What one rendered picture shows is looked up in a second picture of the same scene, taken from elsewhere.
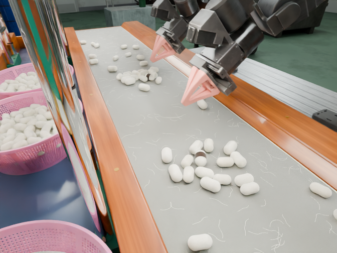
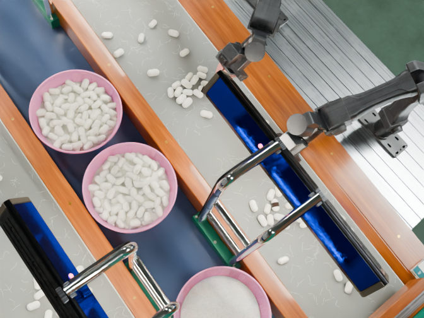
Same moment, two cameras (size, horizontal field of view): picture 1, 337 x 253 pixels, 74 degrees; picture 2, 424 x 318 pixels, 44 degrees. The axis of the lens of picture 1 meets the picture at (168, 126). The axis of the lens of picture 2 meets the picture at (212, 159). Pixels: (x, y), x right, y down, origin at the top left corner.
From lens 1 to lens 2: 1.24 m
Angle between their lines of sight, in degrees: 40
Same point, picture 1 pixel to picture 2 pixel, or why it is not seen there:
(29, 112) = (117, 170)
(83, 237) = (232, 270)
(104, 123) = (199, 183)
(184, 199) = not seen: hidden behind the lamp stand
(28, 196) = (159, 241)
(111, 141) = not seen: hidden behind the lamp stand
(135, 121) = (216, 168)
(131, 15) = not seen: outside the picture
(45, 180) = (161, 227)
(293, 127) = (334, 166)
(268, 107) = (318, 141)
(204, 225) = (283, 250)
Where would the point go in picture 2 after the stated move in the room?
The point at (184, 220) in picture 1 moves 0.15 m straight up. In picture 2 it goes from (272, 248) to (287, 240)
